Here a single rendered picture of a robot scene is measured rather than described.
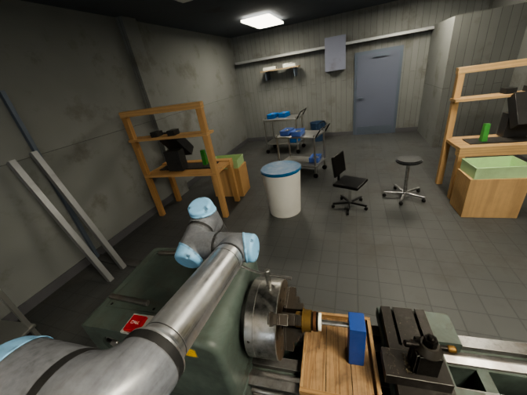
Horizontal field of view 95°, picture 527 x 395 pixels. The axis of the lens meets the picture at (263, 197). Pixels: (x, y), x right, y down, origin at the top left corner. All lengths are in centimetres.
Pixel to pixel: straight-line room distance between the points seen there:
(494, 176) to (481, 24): 347
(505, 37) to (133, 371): 679
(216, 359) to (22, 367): 64
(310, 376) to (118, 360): 96
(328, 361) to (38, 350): 105
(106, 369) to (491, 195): 397
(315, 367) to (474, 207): 323
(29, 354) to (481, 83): 680
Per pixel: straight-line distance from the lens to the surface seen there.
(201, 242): 66
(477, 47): 664
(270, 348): 105
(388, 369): 114
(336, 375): 125
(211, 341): 95
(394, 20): 792
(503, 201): 413
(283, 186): 347
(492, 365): 148
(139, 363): 38
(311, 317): 110
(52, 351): 45
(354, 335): 111
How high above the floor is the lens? 201
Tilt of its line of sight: 27 degrees down
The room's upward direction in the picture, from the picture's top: 9 degrees counter-clockwise
